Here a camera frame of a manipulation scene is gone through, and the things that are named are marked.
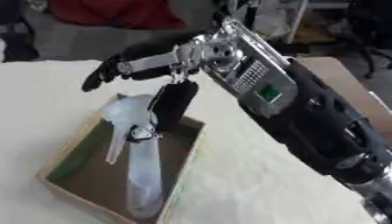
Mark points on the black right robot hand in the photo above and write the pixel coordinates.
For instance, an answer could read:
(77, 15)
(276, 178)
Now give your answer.
(153, 51)

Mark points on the clear plastic bottle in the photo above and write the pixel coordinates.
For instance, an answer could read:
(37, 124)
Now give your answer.
(144, 175)

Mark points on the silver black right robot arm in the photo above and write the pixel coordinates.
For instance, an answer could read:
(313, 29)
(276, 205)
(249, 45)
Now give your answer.
(301, 116)

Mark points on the tan cardboard box green inside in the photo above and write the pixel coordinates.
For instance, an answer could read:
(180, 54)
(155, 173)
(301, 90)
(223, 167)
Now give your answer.
(97, 178)

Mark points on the red fabric bag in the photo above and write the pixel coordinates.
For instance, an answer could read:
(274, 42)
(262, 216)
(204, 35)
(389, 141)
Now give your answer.
(115, 11)

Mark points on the black office chair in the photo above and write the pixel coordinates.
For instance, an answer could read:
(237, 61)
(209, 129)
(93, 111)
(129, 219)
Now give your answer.
(370, 26)

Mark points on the white shelf frame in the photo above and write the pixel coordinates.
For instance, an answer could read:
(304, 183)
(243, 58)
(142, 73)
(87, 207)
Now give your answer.
(298, 20)

